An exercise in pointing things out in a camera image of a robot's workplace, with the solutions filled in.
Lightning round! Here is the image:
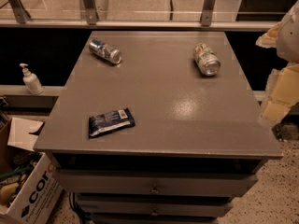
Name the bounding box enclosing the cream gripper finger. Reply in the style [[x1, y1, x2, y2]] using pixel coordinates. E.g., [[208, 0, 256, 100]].
[[255, 22, 280, 49], [261, 63, 299, 123]]

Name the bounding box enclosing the silver blue redbull can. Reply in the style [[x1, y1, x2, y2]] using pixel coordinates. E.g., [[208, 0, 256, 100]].
[[89, 38, 121, 64]]

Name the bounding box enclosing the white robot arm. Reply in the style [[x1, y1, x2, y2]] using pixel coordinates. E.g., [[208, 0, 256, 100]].
[[256, 1, 299, 123]]

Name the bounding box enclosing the grey drawer cabinet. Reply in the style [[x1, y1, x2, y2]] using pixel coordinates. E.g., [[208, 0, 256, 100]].
[[36, 31, 281, 224]]

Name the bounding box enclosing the lower grey drawer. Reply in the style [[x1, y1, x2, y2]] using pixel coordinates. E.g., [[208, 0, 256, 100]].
[[77, 194, 233, 217]]

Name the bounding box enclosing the grey drawer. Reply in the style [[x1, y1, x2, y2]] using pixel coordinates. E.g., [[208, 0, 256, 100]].
[[53, 169, 257, 198], [77, 194, 233, 217]]

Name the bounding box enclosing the dark blue snack packet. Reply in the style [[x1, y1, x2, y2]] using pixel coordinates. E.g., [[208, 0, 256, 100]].
[[89, 108, 135, 138]]

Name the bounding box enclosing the upper grey drawer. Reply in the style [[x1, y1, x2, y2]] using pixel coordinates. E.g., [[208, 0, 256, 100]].
[[53, 169, 257, 198]]

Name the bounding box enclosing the white pump dispenser bottle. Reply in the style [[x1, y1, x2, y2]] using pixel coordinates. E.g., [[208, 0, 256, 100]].
[[20, 63, 44, 94]]

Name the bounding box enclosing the white cardboard box with lettering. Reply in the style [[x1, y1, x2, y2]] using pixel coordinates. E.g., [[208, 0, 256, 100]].
[[0, 118, 63, 224]]

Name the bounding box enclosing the metal railing post right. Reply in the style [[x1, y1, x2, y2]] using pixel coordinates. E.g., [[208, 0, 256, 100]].
[[201, 0, 216, 27]]

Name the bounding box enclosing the metal railing post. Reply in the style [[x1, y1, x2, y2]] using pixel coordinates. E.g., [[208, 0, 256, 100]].
[[201, 0, 216, 27], [8, 0, 31, 24], [83, 0, 98, 25]]

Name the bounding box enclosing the metal railing post middle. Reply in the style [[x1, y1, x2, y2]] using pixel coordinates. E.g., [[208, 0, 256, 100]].
[[83, 0, 98, 25]]

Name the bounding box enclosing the black cable under cabinet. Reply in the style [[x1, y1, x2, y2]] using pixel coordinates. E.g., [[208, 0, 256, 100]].
[[68, 192, 92, 224]]

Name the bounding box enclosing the metal railing post left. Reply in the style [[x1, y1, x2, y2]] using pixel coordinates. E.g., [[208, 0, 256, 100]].
[[8, 0, 31, 24]]

